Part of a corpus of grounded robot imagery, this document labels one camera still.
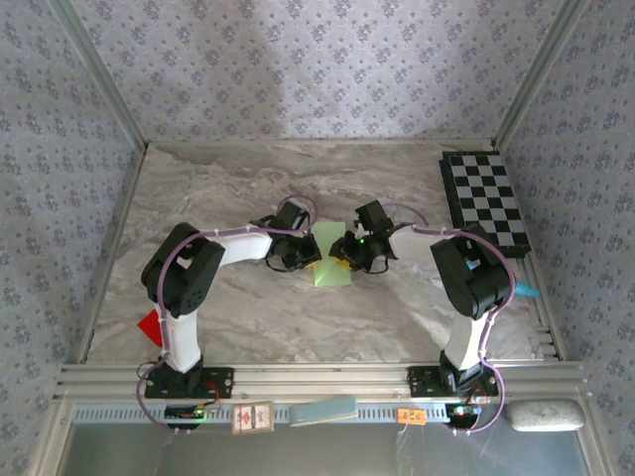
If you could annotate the short ribbed aluminium side rail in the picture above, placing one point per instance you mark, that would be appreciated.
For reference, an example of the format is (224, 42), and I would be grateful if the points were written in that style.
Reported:
(546, 322)

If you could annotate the black and grey chessboard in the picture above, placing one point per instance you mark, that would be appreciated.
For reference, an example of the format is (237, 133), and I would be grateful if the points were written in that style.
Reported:
(486, 198)

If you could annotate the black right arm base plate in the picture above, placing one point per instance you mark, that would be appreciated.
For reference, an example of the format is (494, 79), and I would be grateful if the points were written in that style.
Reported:
(421, 382)

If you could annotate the orange tag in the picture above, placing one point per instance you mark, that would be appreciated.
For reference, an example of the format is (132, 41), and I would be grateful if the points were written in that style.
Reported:
(412, 416)

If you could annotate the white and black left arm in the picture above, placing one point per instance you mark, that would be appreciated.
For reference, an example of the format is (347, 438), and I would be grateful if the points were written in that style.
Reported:
(183, 337)

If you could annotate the grey stone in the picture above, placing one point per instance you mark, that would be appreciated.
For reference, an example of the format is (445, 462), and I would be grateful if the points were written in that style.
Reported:
(546, 415)

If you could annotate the light green paper sheet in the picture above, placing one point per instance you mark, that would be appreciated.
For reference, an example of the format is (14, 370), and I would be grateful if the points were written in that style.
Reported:
(332, 277)

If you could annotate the thin aluminium side rail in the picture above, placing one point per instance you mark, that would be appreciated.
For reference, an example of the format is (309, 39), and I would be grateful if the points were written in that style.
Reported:
(130, 198)

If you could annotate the light blue marker pen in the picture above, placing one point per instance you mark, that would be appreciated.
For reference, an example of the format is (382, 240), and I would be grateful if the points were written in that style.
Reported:
(528, 290)

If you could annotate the long aluminium frame rail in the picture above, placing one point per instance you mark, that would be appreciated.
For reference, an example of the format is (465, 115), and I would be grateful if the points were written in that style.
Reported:
(322, 382)

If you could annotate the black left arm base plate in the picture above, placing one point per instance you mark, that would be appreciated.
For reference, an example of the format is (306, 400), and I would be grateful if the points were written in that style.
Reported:
(218, 384)

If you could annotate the aluminium corner post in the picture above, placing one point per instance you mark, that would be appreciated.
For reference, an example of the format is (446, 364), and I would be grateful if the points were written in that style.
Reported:
(540, 74)
(100, 74)

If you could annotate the teal grey block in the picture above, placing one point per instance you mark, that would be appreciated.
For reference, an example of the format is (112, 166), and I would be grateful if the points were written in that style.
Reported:
(322, 411)

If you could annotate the red paper triangle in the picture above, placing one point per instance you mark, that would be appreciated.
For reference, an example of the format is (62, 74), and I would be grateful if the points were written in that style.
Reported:
(150, 327)

